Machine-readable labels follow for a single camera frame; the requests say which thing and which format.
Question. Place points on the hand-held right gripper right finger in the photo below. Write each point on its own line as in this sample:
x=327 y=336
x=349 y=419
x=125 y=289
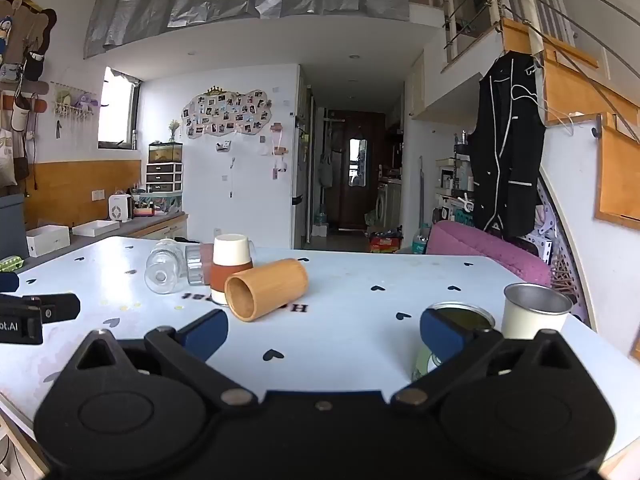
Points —
x=442 y=332

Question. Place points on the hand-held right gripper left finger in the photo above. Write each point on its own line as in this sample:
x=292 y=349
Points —
x=209 y=332

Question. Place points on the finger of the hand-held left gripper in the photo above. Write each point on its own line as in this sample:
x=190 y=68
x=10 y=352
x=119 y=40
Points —
x=57 y=306
x=7 y=282

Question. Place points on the bamboo cup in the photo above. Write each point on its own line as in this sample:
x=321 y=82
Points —
x=272 y=285

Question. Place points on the light green metal cup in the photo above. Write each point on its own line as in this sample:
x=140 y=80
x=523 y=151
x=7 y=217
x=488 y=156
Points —
x=465 y=316

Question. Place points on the white and brown cup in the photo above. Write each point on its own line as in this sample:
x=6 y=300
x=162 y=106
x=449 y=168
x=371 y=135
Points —
x=230 y=256

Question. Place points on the clear glass cup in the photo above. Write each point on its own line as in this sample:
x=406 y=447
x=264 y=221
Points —
x=162 y=267

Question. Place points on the white metal cup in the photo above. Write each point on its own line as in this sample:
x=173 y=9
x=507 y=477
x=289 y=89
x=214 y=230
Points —
x=525 y=317

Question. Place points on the grey storage box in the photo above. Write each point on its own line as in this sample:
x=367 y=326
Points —
x=11 y=225

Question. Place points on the white box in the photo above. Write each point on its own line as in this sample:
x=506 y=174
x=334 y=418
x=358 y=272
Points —
x=47 y=240

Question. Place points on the glass jar with metal band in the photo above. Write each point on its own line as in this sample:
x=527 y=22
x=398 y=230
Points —
x=199 y=262

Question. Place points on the white tray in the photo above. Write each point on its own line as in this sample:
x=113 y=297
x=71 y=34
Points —
x=95 y=228

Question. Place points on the plastic water bottle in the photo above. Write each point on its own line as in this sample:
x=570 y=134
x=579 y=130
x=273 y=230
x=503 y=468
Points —
x=420 y=241

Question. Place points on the pink chair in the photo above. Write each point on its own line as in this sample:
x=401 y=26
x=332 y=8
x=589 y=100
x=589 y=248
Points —
x=475 y=242

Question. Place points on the red package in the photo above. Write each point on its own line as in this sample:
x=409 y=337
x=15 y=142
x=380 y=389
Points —
x=385 y=244

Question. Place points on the grey counter cabinet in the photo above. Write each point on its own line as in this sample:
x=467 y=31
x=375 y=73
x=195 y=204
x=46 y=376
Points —
x=160 y=227

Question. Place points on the small white appliance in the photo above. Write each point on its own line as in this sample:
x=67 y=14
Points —
x=119 y=208

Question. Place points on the washing machine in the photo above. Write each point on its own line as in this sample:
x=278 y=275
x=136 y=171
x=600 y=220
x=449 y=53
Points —
x=387 y=205

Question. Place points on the white pegboard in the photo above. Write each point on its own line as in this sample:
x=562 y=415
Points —
x=542 y=232

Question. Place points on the white storage rack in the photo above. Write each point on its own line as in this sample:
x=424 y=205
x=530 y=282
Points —
x=450 y=180

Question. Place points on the plastic drawer unit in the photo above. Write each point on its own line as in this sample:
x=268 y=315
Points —
x=164 y=177

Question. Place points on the black jacket with white trim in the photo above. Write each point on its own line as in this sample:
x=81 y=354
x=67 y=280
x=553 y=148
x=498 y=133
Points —
x=500 y=160

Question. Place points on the dark wooden door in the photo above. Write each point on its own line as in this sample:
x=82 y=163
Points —
x=357 y=170

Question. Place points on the fish tank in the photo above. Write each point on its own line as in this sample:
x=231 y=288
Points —
x=165 y=152

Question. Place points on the grey hanging bag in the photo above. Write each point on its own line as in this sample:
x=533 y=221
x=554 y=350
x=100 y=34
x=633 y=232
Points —
x=325 y=172

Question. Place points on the window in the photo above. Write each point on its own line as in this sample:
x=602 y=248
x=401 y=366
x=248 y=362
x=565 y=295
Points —
x=116 y=110

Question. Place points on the cloud-shaped photo board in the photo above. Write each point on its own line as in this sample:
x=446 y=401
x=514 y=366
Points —
x=225 y=112

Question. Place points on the wooden staircase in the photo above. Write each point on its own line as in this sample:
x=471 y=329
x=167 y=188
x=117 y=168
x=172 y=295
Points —
x=620 y=175

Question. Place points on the metal stair railing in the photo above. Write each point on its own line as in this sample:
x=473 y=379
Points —
x=480 y=5

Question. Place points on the white wall hook rack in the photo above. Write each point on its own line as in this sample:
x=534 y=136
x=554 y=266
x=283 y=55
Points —
x=75 y=107

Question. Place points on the brown wall organiser board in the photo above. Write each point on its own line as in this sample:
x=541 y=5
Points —
x=22 y=30

